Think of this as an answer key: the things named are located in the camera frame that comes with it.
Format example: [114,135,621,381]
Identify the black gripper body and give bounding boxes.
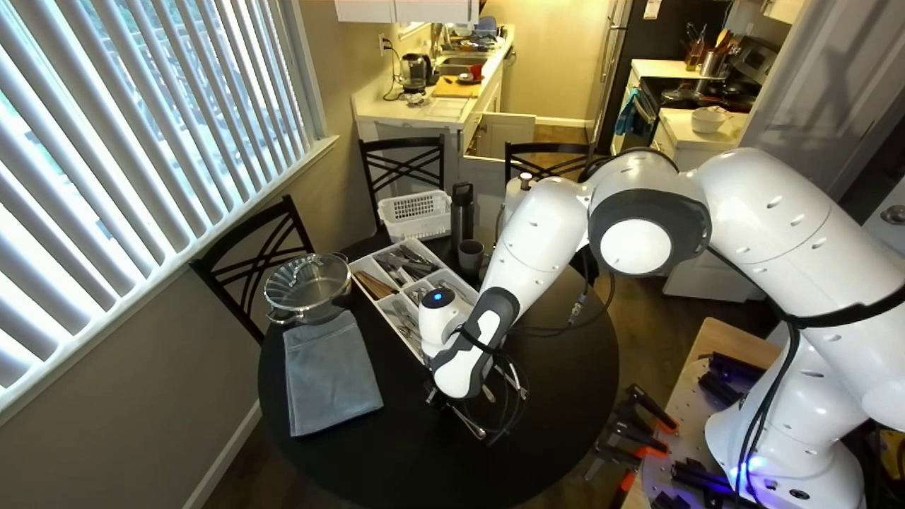
[434,368,520,422]

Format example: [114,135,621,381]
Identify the white plastic utensil organizer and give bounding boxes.
[345,235,482,368]

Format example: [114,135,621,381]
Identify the wooden utensil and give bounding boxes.
[355,268,403,301]

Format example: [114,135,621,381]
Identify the white kitchen counter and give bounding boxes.
[350,24,517,195]

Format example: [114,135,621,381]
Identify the countertop utensil holder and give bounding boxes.
[681,19,752,75]

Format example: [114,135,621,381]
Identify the grey cloth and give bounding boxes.
[280,307,389,440]

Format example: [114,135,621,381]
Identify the grey mug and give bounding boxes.
[455,236,488,280]

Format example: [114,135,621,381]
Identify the black orange bar clamp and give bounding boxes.
[606,464,647,509]
[598,419,673,465]
[613,379,686,439]

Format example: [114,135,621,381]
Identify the tall black bottle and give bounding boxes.
[447,181,479,248]

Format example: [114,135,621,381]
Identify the white plastic basket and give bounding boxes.
[376,186,455,242]

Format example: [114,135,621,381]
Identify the glass bowl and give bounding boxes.
[261,248,355,327]

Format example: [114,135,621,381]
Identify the white paper towel roll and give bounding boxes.
[500,174,540,211]

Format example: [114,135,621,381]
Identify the black clamp block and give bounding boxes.
[698,348,759,410]
[653,456,744,509]

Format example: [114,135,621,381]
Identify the white low cabinet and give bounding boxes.
[660,245,770,304]

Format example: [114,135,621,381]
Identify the blue hanging towel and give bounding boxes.
[611,84,662,147]

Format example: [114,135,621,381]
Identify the dark electric kettle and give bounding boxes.
[400,51,440,95]

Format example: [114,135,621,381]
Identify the white bowl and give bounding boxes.
[690,101,735,135]

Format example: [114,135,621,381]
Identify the white side counter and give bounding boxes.
[623,53,759,157]

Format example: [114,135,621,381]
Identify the white upper cabinet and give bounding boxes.
[331,0,485,29]

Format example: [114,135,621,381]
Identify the white vertical window blinds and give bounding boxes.
[0,0,331,419]

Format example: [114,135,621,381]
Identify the white door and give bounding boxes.
[742,0,905,195]

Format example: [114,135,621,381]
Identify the wooden robot mount table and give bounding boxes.
[621,314,816,509]

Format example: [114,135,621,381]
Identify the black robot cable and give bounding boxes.
[734,316,806,498]

